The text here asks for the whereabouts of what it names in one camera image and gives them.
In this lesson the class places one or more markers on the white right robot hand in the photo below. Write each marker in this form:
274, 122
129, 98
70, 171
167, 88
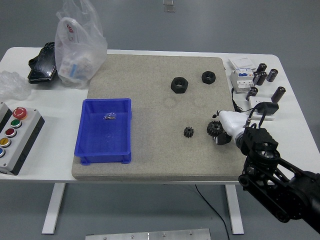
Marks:
232, 122

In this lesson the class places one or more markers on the large black gear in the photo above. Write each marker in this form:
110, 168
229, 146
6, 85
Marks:
212, 127

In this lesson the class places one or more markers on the small black gear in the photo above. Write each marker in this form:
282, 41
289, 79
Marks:
189, 132

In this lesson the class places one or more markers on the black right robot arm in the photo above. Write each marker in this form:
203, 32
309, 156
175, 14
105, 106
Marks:
260, 140

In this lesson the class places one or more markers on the small black hex nut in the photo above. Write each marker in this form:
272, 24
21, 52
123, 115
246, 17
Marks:
208, 77

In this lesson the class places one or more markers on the flat white box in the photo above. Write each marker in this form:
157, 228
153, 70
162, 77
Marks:
241, 63

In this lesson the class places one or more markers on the large black hex nut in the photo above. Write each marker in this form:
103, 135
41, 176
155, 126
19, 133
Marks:
179, 85

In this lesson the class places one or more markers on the grey push-button control box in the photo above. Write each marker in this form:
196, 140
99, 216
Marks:
17, 140

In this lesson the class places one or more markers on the black cylindrical capacitor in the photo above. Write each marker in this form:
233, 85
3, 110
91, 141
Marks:
256, 77
278, 94
252, 93
272, 75
262, 78
262, 68

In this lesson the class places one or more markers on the black power adapter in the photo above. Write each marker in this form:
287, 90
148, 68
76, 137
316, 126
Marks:
271, 108

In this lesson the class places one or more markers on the white circuit breaker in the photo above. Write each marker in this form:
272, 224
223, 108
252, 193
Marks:
241, 81

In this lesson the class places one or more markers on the grey-brown mat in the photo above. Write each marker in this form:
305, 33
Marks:
155, 120

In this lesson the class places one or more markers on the white table leg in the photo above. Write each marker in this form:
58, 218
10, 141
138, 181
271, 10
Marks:
235, 215
53, 210

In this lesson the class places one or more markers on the small clear parts bag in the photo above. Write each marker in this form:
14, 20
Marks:
110, 116

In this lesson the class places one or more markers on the blue plastic bin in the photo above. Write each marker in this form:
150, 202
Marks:
105, 140

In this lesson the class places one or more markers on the clear floor marker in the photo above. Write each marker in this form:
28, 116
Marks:
168, 2
170, 9

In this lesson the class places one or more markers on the silver metal plate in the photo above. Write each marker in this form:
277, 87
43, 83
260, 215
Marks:
147, 235

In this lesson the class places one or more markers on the clear plastic shopping bag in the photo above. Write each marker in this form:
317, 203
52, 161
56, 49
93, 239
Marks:
80, 55

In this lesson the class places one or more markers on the glossy black pouch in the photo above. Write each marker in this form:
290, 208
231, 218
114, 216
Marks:
42, 66

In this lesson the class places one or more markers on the crumpled clear plastic wrap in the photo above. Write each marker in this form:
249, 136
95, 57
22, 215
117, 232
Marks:
12, 83

